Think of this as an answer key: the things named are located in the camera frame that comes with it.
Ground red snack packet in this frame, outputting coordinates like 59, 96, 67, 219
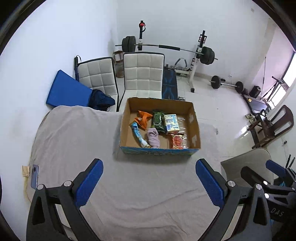
170, 133, 188, 150

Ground light blue snack stick packet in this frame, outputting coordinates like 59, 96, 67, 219
130, 121, 151, 148

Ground yellow blue tissue pack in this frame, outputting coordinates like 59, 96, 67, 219
164, 114, 180, 133

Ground pink sock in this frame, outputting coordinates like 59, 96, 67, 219
147, 128, 160, 149

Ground orange snack packet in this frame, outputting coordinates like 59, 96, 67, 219
134, 110, 153, 130

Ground green snack bag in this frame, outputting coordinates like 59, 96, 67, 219
151, 110, 166, 133

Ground blue smartphone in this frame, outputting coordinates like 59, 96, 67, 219
31, 165, 39, 189

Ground dark wooden chair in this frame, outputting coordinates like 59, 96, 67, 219
247, 105, 294, 149

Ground black treadmill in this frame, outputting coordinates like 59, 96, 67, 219
241, 85, 271, 115

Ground grey table cloth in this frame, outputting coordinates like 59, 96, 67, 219
30, 106, 221, 240

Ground barbell on floor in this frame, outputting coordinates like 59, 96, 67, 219
210, 75, 244, 93

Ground blue foam mat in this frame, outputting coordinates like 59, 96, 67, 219
46, 70, 92, 108

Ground dark blue cloth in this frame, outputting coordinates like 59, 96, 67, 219
88, 89, 115, 111

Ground cardboard box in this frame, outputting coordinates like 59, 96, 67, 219
119, 97, 201, 156

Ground small dumbbell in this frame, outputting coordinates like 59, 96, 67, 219
178, 96, 186, 101

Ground black blue weight bench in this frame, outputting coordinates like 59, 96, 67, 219
162, 68, 178, 100

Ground left white quilted chair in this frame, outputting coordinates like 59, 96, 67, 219
74, 55, 119, 112

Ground white quilted chair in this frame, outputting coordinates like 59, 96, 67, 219
119, 52, 165, 112
74, 55, 119, 112

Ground white squat rack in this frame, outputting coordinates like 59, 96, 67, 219
138, 20, 207, 93

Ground right white quilted chair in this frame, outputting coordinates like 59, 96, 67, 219
119, 52, 165, 112

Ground barbell on rack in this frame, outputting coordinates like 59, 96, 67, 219
115, 36, 218, 65

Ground brown stool by wall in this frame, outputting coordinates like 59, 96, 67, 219
113, 50, 124, 78

